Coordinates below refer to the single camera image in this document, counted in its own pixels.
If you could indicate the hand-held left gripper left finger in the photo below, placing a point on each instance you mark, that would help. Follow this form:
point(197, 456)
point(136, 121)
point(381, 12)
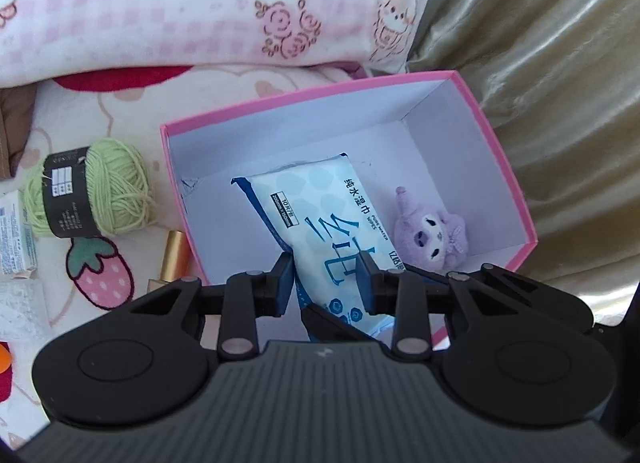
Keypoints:
point(284, 283)

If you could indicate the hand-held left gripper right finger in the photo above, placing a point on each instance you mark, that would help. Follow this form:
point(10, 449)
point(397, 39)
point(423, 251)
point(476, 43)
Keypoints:
point(367, 279)

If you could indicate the blue white wet wipes pack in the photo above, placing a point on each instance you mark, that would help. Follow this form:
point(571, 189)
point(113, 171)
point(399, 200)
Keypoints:
point(320, 203)

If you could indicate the pink cardboard box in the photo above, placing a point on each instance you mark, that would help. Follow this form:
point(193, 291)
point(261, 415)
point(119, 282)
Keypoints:
point(450, 168)

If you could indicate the purple plush toy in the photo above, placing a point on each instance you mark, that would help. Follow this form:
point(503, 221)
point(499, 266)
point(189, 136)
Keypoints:
point(430, 230)

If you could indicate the gold lipstick tube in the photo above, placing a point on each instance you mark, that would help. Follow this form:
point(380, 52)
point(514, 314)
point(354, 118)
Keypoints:
point(174, 255)

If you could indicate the green yarn ball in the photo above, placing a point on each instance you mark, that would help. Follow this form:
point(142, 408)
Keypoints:
point(117, 183)

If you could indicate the small white blue carton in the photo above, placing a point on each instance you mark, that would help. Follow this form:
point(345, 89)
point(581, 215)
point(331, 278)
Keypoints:
point(15, 233)

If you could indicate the beige satin cloth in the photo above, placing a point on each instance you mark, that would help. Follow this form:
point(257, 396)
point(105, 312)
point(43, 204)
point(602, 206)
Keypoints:
point(550, 68)

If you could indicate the small orange object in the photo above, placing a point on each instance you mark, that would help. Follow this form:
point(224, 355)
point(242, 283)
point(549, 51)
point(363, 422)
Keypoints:
point(4, 359)

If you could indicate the brown cloth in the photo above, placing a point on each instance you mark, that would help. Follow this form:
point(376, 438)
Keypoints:
point(15, 128)

